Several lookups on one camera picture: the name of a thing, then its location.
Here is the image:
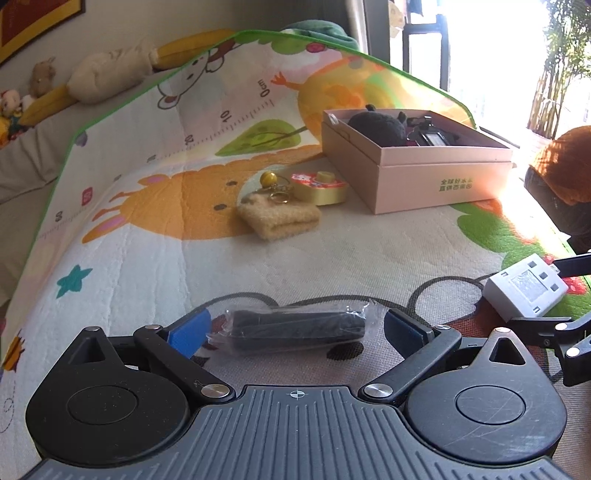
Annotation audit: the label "beige knit pouch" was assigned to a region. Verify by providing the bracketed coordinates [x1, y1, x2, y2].
[236, 194, 321, 241]

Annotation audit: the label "brown plush rabbit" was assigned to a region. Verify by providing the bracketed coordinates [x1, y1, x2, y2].
[28, 58, 57, 97]

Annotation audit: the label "dark cloth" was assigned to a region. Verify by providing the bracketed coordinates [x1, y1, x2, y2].
[524, 166, 591, 252]

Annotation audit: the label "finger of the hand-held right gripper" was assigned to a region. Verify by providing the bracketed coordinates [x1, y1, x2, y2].
[510, 313, 591, 387]
[551, 253, 591, 278]

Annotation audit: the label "cartoon printed play mat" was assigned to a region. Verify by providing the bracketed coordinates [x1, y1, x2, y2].
[0, 30, 591, 462]

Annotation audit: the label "green bamboo plants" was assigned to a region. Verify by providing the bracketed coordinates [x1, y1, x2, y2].
[526, 0, 591, 139]

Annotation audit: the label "orange knit object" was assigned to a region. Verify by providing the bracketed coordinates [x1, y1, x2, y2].
[529, 126, 591, 206]

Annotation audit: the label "pink cardboard box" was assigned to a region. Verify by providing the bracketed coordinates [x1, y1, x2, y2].
[321, 108, 514, 215]

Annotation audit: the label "dark framed wall picture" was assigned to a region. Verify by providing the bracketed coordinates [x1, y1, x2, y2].
[0, 0, 86, 65]

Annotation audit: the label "row of hanging clothes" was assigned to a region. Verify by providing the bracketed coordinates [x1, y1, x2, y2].
[387, 0, 426, 38]

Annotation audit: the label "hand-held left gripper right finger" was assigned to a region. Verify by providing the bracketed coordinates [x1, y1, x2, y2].
[361, 308, 539, 407]

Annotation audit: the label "yellow pink round toy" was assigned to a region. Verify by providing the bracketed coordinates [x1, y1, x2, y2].
[290, 170, 349, 206]

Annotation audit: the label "green plush toy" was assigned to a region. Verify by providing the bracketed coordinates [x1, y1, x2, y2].
[279, 19, 361, 51]

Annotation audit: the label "white plastic adapter box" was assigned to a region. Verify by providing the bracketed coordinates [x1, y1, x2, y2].
[482, 253, 570, 320]

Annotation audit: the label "cream plush pillow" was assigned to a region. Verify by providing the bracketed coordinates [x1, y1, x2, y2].
[67, 38, 160, 103]

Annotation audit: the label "black cat luggage tag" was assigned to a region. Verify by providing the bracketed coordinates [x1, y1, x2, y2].
[406, 115, 455, 147]

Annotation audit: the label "pig doll in yellow outfit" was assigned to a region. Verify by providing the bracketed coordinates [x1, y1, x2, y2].
[0, 88, 25, 144]

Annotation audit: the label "black object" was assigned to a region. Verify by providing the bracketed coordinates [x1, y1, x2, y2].
[205, 298, 386, 356]

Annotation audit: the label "upholstered sofa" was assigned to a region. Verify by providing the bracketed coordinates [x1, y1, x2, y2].
[0, 69, 195, 301]

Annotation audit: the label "dark window frame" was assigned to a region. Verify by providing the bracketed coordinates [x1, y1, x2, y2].
[344, 0, 453, 93]

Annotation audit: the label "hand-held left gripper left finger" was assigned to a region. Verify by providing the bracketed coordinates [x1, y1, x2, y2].
[74, 310, 237, 403]

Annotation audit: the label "dark grey plush toy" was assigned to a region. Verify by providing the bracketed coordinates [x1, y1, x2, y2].
[347, 104, 409, 147]

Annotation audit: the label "yellow bell keychain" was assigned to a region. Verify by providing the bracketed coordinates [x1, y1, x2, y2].
[259, 171, 293, 205]

